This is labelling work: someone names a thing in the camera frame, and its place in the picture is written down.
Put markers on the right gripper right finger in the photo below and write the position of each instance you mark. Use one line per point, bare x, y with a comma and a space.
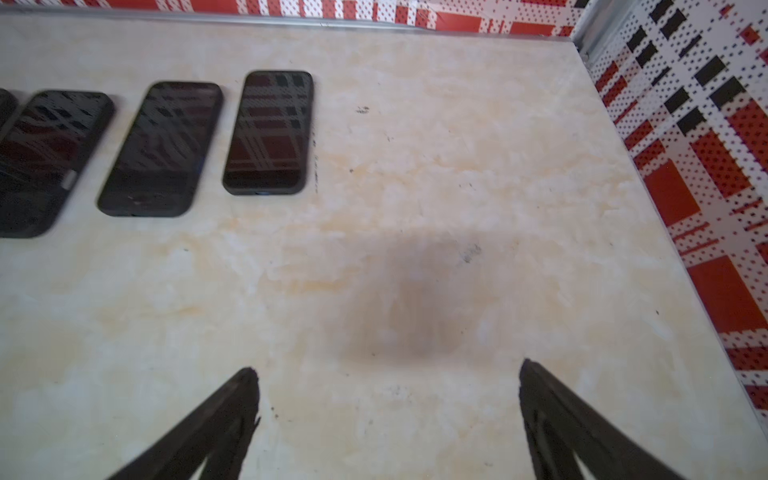
564, 433

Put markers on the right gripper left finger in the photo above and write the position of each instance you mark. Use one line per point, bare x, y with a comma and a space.
212, 440

